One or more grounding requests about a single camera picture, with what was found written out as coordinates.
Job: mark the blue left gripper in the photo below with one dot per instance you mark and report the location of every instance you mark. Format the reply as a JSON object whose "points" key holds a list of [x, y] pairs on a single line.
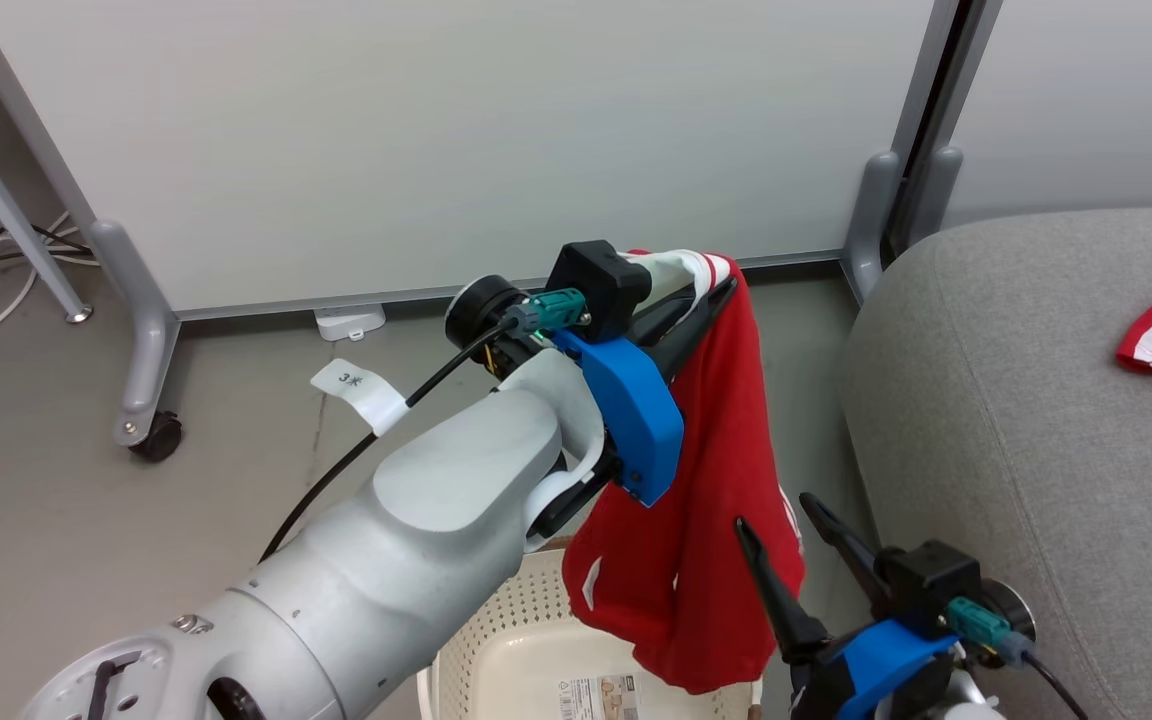
{"points": [[636, 410]]}

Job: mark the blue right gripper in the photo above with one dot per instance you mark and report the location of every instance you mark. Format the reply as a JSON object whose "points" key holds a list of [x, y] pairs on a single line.
{"points": [[866, 665]]}

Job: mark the red shirt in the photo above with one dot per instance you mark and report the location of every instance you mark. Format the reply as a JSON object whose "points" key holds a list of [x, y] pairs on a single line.
{"points": [[716, 480]]}

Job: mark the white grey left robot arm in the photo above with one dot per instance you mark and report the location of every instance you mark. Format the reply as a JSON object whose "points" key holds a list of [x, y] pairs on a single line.
{"points": [[386, 560]]}

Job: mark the grey fabric sofa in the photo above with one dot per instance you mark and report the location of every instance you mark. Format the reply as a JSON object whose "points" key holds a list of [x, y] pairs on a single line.
{"points": [[1016, 400]]}

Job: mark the grey panel foot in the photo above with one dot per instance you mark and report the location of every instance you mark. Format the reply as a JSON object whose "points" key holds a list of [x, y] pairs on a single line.
{"points": [[939, 190], [871, 220]]}

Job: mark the paper label sticker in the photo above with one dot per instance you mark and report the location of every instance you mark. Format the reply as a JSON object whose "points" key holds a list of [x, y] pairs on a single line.
{"points": [[596, 700]]}

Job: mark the large white partition panel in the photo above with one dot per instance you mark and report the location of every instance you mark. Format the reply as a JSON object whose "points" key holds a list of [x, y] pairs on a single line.
{"points": [[436, 130]]}

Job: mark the beige perforated laundry basket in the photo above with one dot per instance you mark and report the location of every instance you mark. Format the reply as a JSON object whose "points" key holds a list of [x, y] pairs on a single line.
{"points": [[506, 650]]}

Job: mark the white power adapter box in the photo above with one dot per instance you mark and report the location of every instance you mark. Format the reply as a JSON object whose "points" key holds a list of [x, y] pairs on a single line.
{"points": [[349, 322]]}

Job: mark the narrow white partition panel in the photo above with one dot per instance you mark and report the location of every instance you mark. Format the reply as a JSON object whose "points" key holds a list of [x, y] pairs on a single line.
{"points": [[1086, 100]]}

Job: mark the grey table leg with caster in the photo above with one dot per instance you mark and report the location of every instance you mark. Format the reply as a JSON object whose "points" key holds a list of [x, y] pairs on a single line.
{"points": [[151, 350]]}

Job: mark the black caster wheel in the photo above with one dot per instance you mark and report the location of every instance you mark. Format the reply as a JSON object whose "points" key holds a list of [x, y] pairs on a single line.
{"points": [[158, 438]]}

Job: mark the grey metal table leg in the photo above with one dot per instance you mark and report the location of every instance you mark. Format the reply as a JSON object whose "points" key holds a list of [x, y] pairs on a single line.
{"points": [[6, 205]]}

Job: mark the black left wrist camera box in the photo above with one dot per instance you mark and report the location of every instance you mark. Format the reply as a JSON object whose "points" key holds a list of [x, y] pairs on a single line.
{"points": [[596, 285]]}

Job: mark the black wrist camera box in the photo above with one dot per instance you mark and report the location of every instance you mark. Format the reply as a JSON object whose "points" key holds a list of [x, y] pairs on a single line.
{"points": [[931, 585], [596, 285]]}

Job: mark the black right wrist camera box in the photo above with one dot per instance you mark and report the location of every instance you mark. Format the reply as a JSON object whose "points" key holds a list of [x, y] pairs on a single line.
{"points": [[931, 585]]}

